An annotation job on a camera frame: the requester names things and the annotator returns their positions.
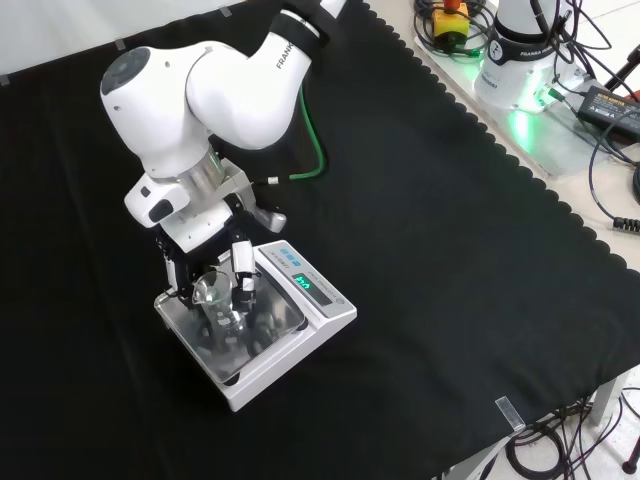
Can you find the white electronic balance steel pan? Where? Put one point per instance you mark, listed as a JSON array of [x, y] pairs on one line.
[[325, 300]]

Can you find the black power adapter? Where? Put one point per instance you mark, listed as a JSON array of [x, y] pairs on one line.
[[607, 106]]

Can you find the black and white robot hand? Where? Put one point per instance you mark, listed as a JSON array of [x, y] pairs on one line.
[[205, 230]]

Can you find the yellow stop button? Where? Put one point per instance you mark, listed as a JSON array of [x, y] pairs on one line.
[[450, 20]]

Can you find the clear glass beaker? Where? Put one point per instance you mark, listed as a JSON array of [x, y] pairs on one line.
[[220, 320]]

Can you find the grey metal base plate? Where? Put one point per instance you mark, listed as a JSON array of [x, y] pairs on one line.
[[545, 145]]

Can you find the black tripod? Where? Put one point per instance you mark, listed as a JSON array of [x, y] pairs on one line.
[[622, 75]]

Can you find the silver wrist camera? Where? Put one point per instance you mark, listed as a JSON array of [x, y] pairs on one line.
[[272, 221]]

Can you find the white table leg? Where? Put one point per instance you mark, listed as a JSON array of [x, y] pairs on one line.
[[475, 460], [607, 400]]

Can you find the black bench cloth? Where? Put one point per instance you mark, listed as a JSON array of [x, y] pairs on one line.
[[425, 250]]

